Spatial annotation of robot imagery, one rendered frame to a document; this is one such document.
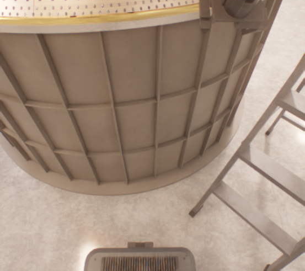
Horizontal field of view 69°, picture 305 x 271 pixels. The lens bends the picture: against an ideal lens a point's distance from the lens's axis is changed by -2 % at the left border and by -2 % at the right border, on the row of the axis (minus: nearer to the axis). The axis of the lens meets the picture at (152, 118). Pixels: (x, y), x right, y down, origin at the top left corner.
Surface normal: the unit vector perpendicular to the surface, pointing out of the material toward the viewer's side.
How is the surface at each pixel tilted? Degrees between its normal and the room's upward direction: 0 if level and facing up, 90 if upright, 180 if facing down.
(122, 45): 90
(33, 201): 0
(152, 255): 0
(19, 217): 0
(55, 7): 43
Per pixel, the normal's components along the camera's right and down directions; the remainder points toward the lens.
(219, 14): 0.01, -0.17
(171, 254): 0.00, -0.64
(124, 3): 0.14, 0.04
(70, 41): 0.05, 0.77
